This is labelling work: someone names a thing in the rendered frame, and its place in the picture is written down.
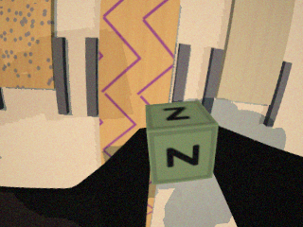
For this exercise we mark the green letter cube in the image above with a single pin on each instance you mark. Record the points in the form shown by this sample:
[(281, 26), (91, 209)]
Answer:
[(182, 139)]

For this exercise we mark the orange speckled flat strip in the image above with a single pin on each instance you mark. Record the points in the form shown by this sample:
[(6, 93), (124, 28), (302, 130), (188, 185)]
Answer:
[(26, 49)]

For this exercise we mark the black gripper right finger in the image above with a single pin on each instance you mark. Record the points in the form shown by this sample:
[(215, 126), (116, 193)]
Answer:
[(263, 185)]

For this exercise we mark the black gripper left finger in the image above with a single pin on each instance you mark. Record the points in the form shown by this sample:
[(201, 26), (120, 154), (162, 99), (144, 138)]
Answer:
[(115, 195)]

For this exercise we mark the beige flat strip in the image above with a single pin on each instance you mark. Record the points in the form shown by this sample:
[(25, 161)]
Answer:
[(254, 50)]

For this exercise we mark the orange strip with purple zigzag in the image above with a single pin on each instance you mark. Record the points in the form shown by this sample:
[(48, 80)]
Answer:
[(135, 54)]

